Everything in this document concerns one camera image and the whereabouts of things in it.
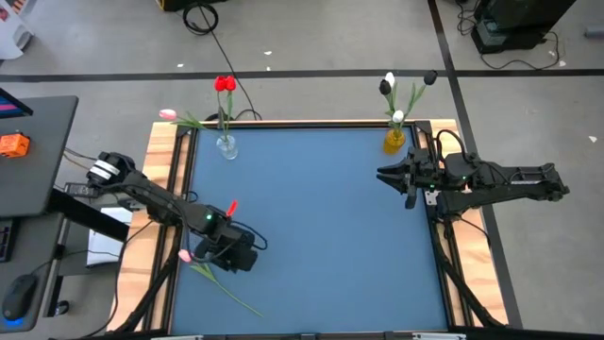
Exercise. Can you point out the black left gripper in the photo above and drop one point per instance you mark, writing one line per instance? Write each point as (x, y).
(240, 257)

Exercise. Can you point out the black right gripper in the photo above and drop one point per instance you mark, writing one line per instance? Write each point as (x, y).
(424, 170)

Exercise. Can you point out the white tulip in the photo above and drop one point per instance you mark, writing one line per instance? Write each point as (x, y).
(398, 116)
(390, 78)

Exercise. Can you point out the black tulip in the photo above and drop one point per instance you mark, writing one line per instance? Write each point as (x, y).
(385, 88)
(430, 77)

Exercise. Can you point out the pale pink tulip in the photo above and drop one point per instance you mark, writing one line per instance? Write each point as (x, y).
(167, 114)

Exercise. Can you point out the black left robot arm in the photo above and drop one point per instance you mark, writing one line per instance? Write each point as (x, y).
(156, 203)

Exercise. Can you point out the red tag on arm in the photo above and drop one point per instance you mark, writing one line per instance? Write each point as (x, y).
(232, 209)

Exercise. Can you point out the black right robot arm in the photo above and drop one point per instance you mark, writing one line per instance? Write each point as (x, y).
(519, 181)

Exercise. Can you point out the yellow glass vase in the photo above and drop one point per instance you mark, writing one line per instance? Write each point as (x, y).
(394, 141)

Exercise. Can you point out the clear glass vase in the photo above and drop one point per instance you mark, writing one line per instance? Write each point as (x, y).
(228, 150)

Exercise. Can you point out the blue table mat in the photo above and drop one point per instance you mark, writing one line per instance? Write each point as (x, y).
(330, 212)

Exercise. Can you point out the white paper sheet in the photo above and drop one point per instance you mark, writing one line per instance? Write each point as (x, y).
(106, 241)

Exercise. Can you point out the black desk support beam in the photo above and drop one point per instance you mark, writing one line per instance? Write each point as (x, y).
(89, 216)

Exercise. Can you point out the black power adapter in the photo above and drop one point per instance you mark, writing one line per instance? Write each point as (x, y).
(80, 190)

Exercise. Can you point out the black caster wheel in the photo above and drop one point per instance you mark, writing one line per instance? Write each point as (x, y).
(62, 308)

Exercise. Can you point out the grey desk top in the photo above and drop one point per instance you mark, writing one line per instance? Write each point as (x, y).
(33, 245)

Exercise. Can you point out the dark desk top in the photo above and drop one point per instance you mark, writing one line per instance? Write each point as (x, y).
(42, 179)

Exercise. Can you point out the black computer mouse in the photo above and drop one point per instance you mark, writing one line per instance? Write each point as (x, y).
(20, 295)

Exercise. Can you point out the black equipment case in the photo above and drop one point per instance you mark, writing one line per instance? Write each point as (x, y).
(519, 19)

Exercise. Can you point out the black keyboard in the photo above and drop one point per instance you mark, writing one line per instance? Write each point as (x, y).
(5, 241)

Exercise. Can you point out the orange box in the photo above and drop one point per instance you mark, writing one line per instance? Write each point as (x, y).
(14, 145)

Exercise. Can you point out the computer monitor with coloured screen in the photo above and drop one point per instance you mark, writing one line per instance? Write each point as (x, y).
(11, 106)

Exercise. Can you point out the grey floor object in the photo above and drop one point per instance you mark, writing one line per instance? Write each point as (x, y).
(595, 31)

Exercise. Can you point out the black floor object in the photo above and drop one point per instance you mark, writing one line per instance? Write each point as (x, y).
(179, 4)

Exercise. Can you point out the white cabinet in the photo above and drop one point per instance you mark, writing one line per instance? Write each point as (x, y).
(14, 38)

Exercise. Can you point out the silver metal bracket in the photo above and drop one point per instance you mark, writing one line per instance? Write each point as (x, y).
(430, 198)

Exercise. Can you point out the grey frame end bracket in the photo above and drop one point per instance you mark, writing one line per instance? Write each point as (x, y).
(177, 337)
(439, 336)

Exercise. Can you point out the black aluminium table frame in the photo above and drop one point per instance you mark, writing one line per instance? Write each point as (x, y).
(307, 124)

